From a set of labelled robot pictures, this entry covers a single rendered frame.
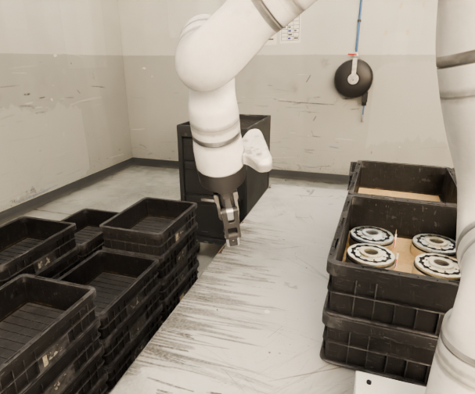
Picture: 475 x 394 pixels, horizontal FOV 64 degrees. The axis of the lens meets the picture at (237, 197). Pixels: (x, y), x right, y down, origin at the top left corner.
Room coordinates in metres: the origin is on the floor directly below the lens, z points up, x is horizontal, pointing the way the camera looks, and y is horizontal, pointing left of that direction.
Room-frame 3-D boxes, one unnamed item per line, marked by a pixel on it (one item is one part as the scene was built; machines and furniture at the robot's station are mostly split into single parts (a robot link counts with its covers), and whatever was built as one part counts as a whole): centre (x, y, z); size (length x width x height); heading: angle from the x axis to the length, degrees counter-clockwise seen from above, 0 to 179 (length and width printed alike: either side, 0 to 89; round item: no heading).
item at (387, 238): (0.86, -0.33, 0.86); 0.10 x 0.10 x 0.01
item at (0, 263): (1.40, 0.90, 0.37); 0.40 x 0.30 x 0.45; 162
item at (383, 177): (1.11, -0.51, 0.87); 0.40 x 0.30 x 0.11; 160
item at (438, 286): (0.73, -0.37, 0.92); 0.40 x 0.30 x 0.02; 160
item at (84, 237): (1.78, 0.78, 0.31); 0.40 x 0.30 x 0.34; 162
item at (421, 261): (0.71, -0.43, 0.86); 0.10 x 0.10 x 0.01
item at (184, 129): (2.55, 0.06, 0.45); 0.60 x 0.45 x 0.90; 162
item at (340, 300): (0.73, -0.37, 0.87); 0.40 x 0.30 x 0.11; 160
